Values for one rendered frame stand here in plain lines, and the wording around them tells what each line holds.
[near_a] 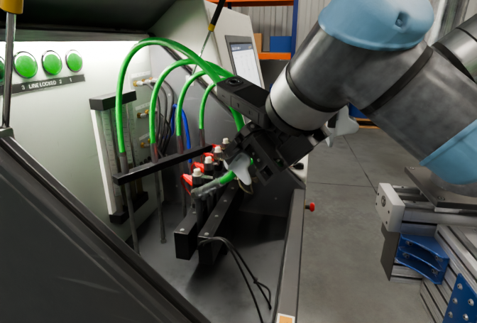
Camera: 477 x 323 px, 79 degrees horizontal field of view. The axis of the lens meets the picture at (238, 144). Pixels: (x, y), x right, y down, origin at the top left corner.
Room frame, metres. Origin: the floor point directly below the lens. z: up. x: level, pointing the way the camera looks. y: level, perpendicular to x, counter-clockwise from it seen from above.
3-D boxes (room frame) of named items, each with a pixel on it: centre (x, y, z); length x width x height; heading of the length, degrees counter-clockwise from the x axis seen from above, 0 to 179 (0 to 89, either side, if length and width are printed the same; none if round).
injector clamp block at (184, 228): (0.75, 0.07, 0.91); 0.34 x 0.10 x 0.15; 166
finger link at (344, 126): (0.54, -0.20, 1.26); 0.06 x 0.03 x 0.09; 76
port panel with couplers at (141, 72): (0.93, 0.30, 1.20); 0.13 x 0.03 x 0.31; 166
